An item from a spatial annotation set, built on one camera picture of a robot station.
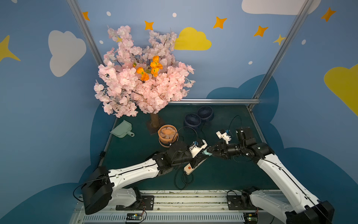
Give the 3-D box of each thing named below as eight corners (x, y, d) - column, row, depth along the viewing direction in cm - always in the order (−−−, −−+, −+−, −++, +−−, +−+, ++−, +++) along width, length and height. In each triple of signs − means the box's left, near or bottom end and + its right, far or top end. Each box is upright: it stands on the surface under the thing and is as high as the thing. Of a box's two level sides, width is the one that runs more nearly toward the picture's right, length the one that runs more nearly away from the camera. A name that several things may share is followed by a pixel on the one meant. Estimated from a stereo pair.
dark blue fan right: (194, 119, 113) (195, 112, 105) (201, 111, 119) (203, 103, 111) (207, 126, 108) (209, 119, 101) (214, 118, 114) (216, 110, 107)
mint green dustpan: (111, 133, 106) (110, 131, 103) (125, 122, 113) (123, 119, 111) (125, 143, 101) (124, 141, 98) (139, 130, 108) (138, 128, 105)
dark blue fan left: (185, 132, 105) (185, 125, 98) (184, 119, 112) (185, 113, 106) (200, 132, 105) (201, 125, 99) (199, 119, 113) (200, 113, 106)
